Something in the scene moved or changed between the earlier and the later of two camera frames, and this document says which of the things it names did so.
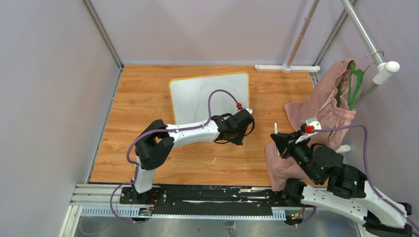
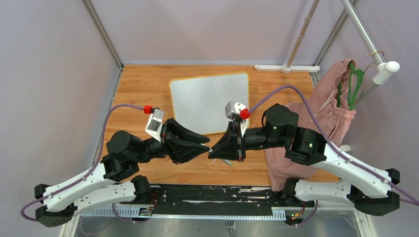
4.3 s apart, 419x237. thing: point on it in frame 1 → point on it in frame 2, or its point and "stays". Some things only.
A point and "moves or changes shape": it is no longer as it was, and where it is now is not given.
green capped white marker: [276, 132] moves or changes shape
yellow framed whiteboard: [190, 96] stays
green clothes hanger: [353, 71] stays
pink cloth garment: [332, 105] stays
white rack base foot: [287, 69] stays
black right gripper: [281, 141] → [226, 148]
